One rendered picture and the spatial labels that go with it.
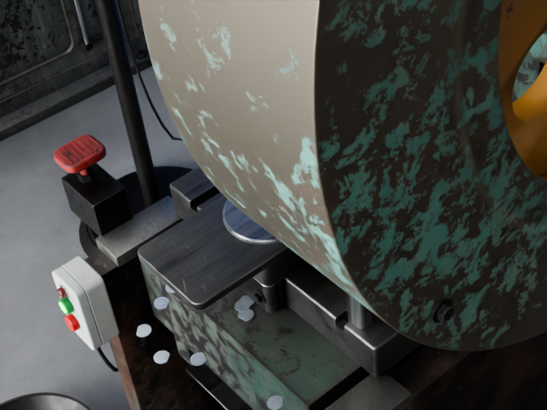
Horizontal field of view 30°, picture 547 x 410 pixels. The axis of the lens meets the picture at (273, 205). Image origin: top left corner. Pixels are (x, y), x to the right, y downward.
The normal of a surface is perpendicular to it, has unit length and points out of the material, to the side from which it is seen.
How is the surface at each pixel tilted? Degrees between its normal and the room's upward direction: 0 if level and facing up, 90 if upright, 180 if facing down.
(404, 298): 90
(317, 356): 0
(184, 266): 0
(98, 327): 90
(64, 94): 0
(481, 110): 90
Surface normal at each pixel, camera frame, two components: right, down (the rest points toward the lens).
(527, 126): 0.64, 0.47
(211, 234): -0.10, -0.73
